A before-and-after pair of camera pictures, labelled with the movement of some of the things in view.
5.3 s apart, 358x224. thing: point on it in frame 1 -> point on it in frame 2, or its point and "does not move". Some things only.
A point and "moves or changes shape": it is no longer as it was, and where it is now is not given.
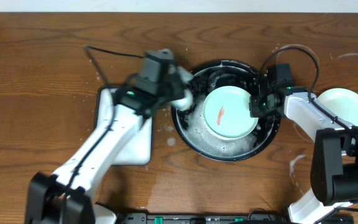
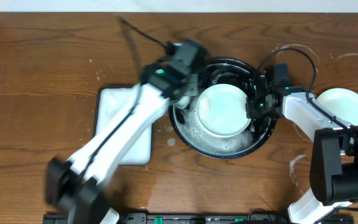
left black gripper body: (175, 86) -> (190, 86)
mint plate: (348, 104) does not move
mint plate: (227, 113) moves or changes shape
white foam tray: (138, 150) does not move
